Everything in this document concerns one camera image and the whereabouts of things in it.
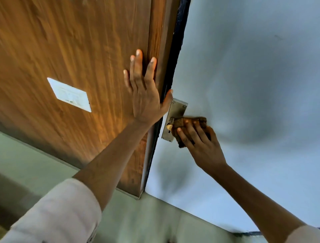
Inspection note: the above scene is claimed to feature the brown cleaning cloth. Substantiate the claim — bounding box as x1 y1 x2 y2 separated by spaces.
169 116 212 149

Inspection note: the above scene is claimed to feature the white switch plate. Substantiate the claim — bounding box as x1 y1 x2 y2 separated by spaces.
47 77 92 113

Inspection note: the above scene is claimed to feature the person's right hand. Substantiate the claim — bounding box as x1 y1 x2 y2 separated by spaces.
176 120 228 176

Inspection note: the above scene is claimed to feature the white right shirt sleeve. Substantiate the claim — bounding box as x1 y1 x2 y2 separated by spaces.
285 224 320 243

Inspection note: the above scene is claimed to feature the grey blue door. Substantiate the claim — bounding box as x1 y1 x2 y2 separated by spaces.
145 0 320 234

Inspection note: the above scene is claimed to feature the brown wooden wall panel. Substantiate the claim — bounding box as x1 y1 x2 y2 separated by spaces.
0 0 160 201

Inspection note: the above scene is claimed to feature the person's left hand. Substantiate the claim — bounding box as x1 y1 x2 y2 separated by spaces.
123 49 173 126

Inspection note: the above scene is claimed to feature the person's left forearm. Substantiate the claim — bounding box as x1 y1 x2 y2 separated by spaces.
72 118 152 212

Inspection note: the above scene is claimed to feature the brown wooden door frame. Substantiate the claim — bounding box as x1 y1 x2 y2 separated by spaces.
139 0 181 199

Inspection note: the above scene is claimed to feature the white left shirt sleeve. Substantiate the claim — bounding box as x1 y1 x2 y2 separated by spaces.
0 178 102 243

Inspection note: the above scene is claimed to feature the metal door handle plate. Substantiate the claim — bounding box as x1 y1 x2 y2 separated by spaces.
161 98 188 143

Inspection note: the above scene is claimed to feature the white shirt sleeve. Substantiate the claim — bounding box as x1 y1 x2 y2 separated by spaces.
285 224 320 243
0 178 102 243

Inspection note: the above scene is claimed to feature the black door seal strip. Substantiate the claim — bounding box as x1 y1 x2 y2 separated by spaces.
150 0 192 141

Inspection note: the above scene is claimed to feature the person's right forearm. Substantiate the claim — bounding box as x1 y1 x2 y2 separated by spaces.
202 164 307 243

